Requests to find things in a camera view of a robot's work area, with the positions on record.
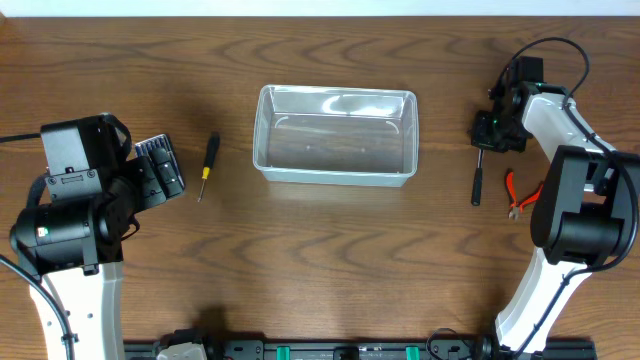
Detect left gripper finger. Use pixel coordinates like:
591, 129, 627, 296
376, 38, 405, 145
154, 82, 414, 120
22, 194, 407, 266
136, 156, 166, 206
151, 148, 184, 196

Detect black yellow screwdriver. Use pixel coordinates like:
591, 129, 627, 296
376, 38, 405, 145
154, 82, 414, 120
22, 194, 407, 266
197, 132, 220, 202

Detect black handled hammer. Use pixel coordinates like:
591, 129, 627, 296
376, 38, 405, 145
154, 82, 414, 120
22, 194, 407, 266
470, 149, 484, 206

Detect red handled cutting pliers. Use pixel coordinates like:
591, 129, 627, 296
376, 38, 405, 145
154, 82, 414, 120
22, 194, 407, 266
505, 170, 545, 221

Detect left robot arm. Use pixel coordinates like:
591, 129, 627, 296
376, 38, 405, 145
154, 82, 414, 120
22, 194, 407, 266
10, 148, 184, 359

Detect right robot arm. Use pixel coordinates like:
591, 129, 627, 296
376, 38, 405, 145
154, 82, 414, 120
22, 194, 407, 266
472, 80, 639, 359

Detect clear plastic container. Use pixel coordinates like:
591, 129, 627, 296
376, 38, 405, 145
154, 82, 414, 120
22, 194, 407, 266
253, 84, 420, 187

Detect blue precision screwdriver set case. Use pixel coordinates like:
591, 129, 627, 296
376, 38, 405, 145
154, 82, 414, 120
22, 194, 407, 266
134, 134, 185, 196

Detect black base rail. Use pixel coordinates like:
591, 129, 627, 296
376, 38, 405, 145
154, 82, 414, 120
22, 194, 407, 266
124, 329, 598, 360

